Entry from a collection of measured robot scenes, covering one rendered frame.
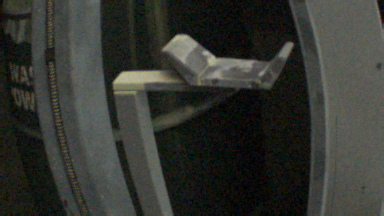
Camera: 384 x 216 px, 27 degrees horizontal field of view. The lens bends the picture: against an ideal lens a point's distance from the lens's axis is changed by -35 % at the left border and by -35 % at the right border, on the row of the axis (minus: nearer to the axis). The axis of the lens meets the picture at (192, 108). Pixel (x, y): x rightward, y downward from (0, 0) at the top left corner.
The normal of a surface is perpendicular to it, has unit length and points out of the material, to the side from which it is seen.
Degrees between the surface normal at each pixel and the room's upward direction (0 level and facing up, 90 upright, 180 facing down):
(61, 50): 90
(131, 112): 90
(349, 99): 90
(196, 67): 45
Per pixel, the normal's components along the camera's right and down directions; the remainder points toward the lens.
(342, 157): -0.35, 0.44
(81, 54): 0.93, 0.03
